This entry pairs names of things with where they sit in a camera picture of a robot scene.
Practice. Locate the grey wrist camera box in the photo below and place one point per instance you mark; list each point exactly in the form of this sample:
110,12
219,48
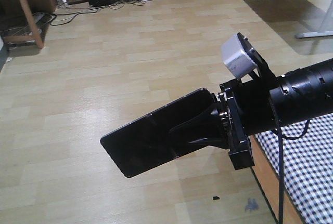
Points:
235,58

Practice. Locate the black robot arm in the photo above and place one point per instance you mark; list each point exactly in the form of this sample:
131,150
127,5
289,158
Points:
301,94

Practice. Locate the black white checkered bed sheet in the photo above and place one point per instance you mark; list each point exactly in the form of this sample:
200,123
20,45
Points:
308,168

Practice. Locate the black smartphone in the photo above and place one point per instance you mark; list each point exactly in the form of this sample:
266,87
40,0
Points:
144,144

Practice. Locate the wooden desk leg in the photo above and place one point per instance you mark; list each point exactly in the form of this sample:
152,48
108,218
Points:
35,36

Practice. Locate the wooden bed frame side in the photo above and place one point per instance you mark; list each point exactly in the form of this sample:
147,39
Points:
268,181

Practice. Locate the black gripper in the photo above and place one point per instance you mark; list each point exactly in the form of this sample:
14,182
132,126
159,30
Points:
243,111

